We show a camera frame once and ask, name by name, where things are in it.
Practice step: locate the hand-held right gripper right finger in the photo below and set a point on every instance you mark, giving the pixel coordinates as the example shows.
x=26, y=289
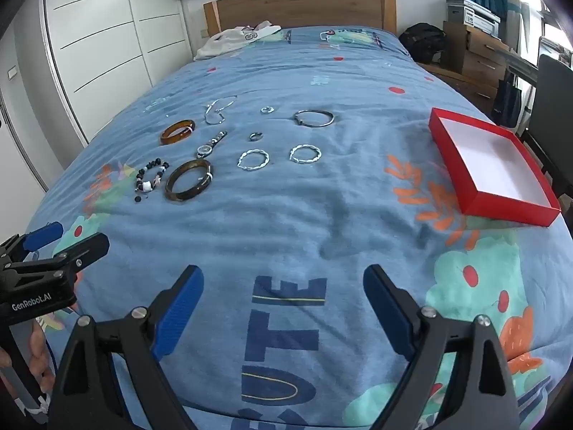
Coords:
x=387, y=309

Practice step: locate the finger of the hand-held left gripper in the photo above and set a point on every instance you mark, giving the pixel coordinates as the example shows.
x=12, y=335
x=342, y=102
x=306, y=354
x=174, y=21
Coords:
x=87, y=251
x=42, y=235

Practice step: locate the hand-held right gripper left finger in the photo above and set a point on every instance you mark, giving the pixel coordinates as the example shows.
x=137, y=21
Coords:
x=179, y=309

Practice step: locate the silver wrist watch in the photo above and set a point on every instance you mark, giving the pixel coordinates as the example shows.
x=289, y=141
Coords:
x=204, y=151

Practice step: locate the red box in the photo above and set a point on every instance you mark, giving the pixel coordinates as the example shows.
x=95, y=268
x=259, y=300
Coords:
x=506, y=210

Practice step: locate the person's left hand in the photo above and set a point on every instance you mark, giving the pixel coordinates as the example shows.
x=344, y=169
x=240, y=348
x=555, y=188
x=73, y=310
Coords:
x=40, y=358

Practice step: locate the dark brown bangle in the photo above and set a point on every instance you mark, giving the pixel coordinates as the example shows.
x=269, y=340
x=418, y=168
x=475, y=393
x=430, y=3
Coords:
x=172, y=191

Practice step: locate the blue printed blanket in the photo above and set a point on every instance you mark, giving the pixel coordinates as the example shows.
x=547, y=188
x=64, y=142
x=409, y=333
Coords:
x=313, y=215

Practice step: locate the orange amber bangle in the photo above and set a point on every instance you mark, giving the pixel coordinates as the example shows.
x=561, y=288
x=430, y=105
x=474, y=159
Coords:
x=168, y=139

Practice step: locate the silver clasp bangle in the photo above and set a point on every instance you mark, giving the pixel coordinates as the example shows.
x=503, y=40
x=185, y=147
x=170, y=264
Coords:
x=297, y=117

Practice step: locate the white wardrobe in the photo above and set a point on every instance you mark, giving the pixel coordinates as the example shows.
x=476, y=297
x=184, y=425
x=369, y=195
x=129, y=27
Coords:
x=103, y=31

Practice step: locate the dark blue bag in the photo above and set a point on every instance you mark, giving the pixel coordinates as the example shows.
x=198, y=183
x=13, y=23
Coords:
x=508, y=98

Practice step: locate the white garment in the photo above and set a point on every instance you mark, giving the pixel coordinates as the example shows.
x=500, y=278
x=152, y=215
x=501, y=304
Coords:
x=224, y=42

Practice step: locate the wooden drawer cabinet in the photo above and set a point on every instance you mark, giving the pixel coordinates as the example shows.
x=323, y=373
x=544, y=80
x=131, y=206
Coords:
x=474, y=58

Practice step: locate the black backpack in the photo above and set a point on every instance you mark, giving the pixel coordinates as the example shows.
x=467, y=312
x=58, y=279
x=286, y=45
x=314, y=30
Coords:
x=421, y=42

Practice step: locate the black chair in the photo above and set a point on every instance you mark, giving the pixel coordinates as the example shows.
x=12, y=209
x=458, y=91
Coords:
x=555, y=89

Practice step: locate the grey desk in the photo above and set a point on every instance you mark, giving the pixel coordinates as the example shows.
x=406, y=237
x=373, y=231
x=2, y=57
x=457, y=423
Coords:
x=521, y=65

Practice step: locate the grey storage box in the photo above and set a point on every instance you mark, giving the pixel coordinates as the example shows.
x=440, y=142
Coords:
x=454, y=9

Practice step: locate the white printer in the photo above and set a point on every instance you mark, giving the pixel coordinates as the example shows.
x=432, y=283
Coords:
x=481, y=15

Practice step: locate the wooden headboard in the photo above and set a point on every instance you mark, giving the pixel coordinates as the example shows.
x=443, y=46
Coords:
x=313, y=9

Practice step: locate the wall switch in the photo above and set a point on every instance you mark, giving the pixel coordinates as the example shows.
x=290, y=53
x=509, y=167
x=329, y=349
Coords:
x=12, y=72

